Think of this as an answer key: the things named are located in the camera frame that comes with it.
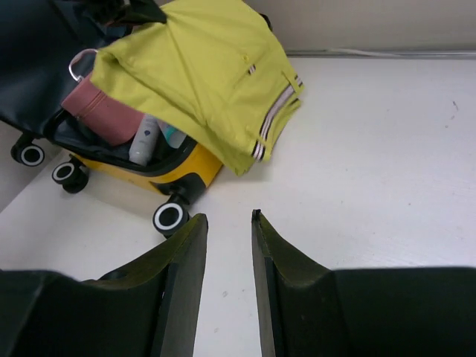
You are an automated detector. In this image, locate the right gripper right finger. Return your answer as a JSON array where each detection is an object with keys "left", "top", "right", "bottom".
[{"left": 251, "top": 210, "right": 335, "bottom": 356}]

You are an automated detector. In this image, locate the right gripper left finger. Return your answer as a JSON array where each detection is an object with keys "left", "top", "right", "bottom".
[{"left": 85, "top": 213, "right": 208, "bottom": 356}]

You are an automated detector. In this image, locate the white tube with blue logo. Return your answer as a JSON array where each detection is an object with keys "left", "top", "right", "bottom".
[{"left": 129, "top": 115, "right": 160, "bottom": 166}]

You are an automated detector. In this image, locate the white pink bottle teal cap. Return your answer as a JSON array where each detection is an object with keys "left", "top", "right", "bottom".
[{"left": 158, "top": 120, "right": 187, "bottom": 149}]

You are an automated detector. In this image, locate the pink case with metal handle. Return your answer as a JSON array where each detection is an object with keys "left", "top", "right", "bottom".
[{"left": 61, "top": 48, "right": 144, "bottom": 147}]

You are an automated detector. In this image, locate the yellow-green shirt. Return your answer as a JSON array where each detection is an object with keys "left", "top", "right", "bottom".
[{"left": 91, "top": 1, "right": 304, "bottom": 176}]

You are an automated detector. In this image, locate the yellow hard-shell suitcase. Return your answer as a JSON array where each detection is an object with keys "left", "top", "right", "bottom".
[{"left": 1, "top": 1, "right": 222, "bottom": 237}]

